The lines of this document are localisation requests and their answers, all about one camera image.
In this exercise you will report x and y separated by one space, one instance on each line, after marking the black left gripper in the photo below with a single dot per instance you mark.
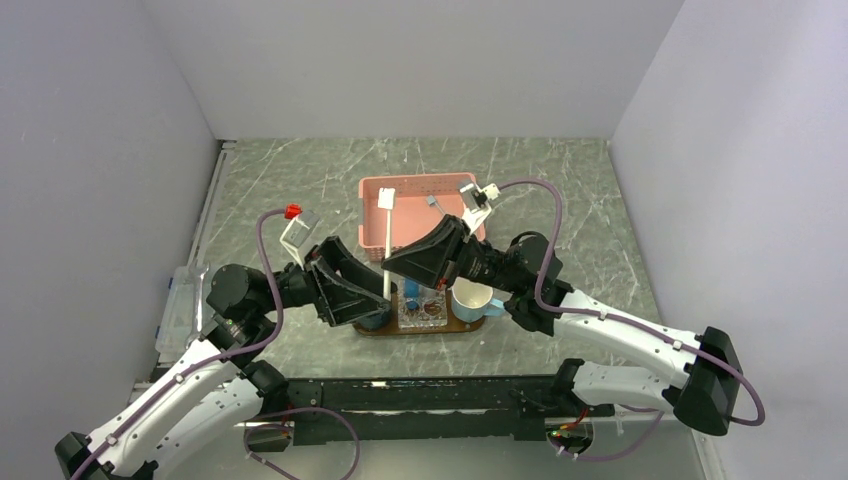
334 300

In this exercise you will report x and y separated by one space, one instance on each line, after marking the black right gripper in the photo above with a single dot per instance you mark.
426 259

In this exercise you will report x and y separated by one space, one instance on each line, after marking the blue toothpaste tube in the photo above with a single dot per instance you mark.
411 295

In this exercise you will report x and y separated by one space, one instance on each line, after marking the clear textured glass dish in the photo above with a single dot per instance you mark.
430 316

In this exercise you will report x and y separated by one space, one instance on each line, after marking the dark navy mug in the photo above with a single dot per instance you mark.
378 314

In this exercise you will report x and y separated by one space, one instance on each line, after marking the white and light-blue mug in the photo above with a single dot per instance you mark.
471 302

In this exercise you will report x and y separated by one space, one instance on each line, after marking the oval wooden tray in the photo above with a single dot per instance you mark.
454 324

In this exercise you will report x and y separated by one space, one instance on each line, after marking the white toothbrush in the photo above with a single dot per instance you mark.
386 202

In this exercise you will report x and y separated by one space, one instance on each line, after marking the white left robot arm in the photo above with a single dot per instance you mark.
220 381

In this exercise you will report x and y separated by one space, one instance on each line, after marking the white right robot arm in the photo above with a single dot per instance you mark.
694 376

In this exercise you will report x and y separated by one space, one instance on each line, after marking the pink perforated plastic basket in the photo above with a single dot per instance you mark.
412 217

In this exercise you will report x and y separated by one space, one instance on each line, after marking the clear plastic screw box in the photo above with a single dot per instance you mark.
186 312

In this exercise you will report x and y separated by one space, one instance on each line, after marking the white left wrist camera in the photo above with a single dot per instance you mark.
301 224

